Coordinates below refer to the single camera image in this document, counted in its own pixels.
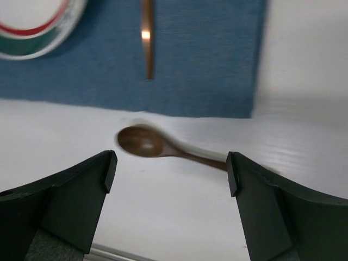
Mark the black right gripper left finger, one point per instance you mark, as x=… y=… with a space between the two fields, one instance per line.
x=55 y=218

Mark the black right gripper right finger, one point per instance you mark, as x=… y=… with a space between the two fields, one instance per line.
x=283 y=220

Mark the copper spoon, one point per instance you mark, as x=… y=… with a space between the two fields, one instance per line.
x=148 y=142

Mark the blue cloth placemat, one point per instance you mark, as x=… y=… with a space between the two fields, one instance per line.
x=205 y=60

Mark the white plate with green rim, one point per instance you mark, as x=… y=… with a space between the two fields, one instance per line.
x=33 y=28

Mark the copper knife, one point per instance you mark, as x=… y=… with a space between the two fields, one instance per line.
x=147 y=35

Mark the aluminium table edge rail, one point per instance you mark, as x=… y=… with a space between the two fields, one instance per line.
x=100 y=252

